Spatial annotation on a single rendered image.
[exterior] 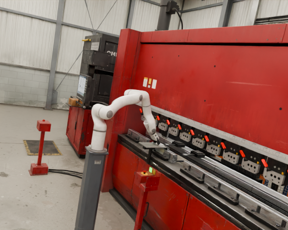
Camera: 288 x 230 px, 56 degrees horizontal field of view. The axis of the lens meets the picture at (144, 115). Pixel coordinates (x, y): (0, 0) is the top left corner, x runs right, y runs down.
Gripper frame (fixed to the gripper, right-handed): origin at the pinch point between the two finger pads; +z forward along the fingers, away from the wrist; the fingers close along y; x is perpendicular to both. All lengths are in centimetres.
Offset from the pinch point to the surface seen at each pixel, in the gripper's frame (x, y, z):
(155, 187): 42, -40, 7
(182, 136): -12.1, -35.6, -13.6
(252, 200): 9, -127, 0
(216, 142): -14, -81, -23
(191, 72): -55, -29, -63
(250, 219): 24, -135, 0
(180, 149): -19.8, -9.6, 24.7
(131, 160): 25, 36, 26
